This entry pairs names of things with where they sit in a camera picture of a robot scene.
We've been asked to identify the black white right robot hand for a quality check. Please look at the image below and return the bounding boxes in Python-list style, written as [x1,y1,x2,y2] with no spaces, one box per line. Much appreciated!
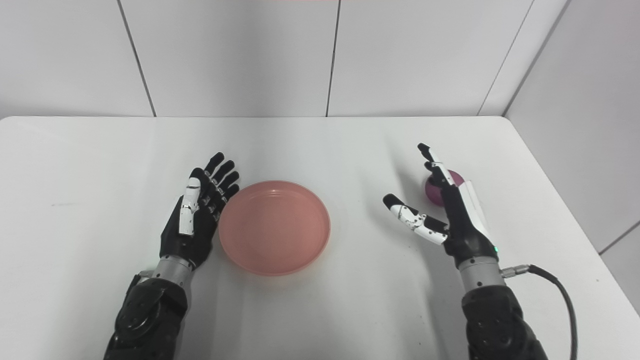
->
[382,143,500,270]

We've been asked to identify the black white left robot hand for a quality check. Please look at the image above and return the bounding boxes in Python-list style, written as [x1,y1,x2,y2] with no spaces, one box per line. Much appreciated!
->
[160,152,241,271]

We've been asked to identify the purple red onion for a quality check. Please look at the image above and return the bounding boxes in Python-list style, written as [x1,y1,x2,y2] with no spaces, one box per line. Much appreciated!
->
[425,169,466,208]

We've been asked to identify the pink round plate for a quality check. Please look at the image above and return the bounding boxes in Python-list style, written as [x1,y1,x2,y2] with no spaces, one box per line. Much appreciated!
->
[218,180,331,277]

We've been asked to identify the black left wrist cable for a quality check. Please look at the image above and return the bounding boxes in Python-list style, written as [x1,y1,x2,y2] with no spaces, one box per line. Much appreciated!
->
[131,270,155,290]

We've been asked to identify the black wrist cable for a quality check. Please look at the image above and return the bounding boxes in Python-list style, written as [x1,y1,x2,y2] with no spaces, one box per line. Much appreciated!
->
[500,264,579,360]
[131,270,155,290]

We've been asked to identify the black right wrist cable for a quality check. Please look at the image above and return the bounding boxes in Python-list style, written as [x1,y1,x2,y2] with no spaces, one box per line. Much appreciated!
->
[500,264,579,360]

